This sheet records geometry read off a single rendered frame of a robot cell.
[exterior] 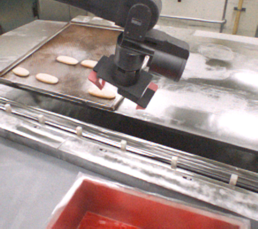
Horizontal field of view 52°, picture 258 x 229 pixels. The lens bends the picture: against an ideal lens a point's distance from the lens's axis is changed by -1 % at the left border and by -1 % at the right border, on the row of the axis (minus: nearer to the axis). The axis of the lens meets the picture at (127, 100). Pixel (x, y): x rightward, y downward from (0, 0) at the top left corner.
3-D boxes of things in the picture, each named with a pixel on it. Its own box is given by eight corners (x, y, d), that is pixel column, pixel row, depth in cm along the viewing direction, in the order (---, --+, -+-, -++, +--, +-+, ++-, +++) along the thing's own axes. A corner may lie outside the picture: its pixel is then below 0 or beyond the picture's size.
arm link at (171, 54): (140, -9, 47) (131, 0, 39) (201, 11, 46) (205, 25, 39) (123, 52, 53) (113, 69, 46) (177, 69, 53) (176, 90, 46)
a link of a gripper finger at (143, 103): (139, 123, 61) (147, 105, 53) (112, 108, 62) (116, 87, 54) (151, 101, 64) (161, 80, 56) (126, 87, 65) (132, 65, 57)
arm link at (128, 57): (122, 21, 46) (113, 44, 43) (160, 33, 46) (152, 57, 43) (118, 46, 52) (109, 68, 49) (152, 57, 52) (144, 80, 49)
